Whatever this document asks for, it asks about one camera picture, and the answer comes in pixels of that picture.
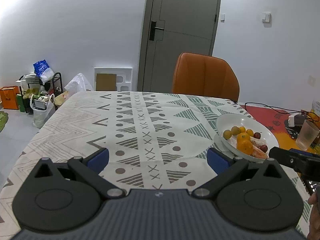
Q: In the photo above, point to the red orange paw-print mat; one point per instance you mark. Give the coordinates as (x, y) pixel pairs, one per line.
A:
(267, 120)

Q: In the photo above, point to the person's right hand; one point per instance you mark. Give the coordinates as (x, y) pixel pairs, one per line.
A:
(314, 217)

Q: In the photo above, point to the green box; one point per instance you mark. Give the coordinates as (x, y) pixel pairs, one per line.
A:
(21, 103)

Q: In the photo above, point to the white foam frame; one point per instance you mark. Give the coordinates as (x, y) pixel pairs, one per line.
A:
(125, 72)

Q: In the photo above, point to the white box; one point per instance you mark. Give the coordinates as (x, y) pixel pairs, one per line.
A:
(25, 78)

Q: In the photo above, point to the white plastic bag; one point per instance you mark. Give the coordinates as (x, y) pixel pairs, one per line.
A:
(78, 83)

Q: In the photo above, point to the small red apple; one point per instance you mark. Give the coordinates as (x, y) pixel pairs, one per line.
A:
(257, 135)

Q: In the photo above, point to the green slipper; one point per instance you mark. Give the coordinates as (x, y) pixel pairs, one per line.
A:
(27, 93)
(33, 91)

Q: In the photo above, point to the white plate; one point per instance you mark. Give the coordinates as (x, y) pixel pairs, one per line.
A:
(230, 120)

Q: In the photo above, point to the green floor mat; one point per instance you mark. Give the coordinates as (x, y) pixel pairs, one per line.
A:
(3, 121)

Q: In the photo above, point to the white shopping bag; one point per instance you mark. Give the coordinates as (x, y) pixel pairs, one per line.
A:
(41, 117)

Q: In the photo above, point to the translucent plastic cup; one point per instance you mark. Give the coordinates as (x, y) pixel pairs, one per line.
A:
(306, 136)

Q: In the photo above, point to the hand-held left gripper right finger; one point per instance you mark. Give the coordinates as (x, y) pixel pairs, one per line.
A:
(217, 161)

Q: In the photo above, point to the white wall outlet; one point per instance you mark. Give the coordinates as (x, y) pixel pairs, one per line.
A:
(311, 80)

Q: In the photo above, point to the beige bag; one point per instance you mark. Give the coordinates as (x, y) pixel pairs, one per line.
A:
(61, 98)

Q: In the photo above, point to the blue plastic bag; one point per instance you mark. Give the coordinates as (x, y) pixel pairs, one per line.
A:
(40, 67)

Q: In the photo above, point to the orange chair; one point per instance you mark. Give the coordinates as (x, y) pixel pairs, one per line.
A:
(205, 77)

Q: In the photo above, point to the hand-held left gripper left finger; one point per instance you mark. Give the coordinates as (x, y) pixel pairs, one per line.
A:
(100, 158)

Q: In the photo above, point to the small orange kumquat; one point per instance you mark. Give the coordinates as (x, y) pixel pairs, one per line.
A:
(249, 132)
(242, 129)

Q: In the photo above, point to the black metal rack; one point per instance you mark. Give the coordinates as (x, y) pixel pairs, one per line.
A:
(59, 80)

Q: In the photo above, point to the large orange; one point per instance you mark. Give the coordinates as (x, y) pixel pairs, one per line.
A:
(243, 137)
(245, 147)

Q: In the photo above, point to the small dark red fruit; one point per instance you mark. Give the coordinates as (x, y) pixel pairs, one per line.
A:
(263, 148)

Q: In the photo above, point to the white power adapter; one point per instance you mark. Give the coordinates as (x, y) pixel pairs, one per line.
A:
(293, 121)

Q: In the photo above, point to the small white wall switch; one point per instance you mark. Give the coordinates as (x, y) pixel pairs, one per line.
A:
(223, 17)

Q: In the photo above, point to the clear plastic bag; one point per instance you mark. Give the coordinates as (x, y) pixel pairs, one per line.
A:
(48, 76)

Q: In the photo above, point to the brown cardboard sheet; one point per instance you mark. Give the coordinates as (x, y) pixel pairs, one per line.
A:
(106, 82)

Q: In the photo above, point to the grey door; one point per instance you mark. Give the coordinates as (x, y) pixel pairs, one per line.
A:
(185, 55)

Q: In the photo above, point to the pale orange fruit piece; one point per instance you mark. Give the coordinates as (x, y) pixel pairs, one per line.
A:
(258, 152)

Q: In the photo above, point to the orange box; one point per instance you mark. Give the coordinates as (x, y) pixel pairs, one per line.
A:
(9, 97)

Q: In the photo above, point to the yellow-green kumquat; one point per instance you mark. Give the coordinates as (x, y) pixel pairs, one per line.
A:
(235, 130)
(227, 134)

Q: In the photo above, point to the patterned tablecloth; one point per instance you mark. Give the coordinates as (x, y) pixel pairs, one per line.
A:
(150, 120)

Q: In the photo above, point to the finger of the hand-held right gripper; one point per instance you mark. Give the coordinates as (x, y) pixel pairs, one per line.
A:
(283, 156)
(298, 151)

